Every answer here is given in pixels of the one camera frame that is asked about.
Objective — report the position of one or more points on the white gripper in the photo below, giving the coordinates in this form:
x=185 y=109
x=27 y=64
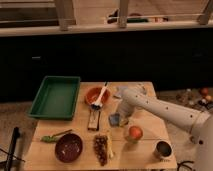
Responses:
x=125 y=109

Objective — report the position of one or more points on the blue sponge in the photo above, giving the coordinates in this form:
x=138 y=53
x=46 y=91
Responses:
x=117 y=120

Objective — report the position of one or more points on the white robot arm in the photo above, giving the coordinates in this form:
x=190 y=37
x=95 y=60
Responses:
x=197 y=123

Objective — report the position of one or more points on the green plastic tray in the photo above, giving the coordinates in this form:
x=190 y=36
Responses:
x=56 y=98

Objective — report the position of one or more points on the red apple toy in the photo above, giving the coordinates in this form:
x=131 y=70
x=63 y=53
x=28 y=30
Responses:
x=135 y=133

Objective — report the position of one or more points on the white dish brush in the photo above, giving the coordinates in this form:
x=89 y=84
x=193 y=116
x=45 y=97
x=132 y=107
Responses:
x=96 y=105

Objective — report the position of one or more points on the yellow corn toy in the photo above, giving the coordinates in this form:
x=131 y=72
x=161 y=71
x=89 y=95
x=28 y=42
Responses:
x=109 y=145

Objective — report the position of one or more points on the wooden block with metal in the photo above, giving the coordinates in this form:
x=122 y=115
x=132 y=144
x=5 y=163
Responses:
x=93 y=122

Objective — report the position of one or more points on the orange bowl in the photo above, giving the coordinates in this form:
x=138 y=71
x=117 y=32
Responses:
x=93 y=93

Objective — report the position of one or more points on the brown grape bunch toy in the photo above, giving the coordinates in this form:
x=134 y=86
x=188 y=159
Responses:
x=100 y=148

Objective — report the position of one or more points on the metal can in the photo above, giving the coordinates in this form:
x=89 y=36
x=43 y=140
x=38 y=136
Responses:
x=162 y=150

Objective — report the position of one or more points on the dark red bowl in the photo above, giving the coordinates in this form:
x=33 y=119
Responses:
x=68 y=148

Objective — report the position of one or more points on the green toy vegetable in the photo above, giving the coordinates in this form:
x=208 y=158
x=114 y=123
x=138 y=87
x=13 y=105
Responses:
x=53 y=138

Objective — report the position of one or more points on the black stand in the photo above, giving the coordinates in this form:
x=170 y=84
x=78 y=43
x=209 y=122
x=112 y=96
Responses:
x=11 y=161

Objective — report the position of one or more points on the white wooden railing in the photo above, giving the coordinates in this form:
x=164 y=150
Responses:
x=50 y=17

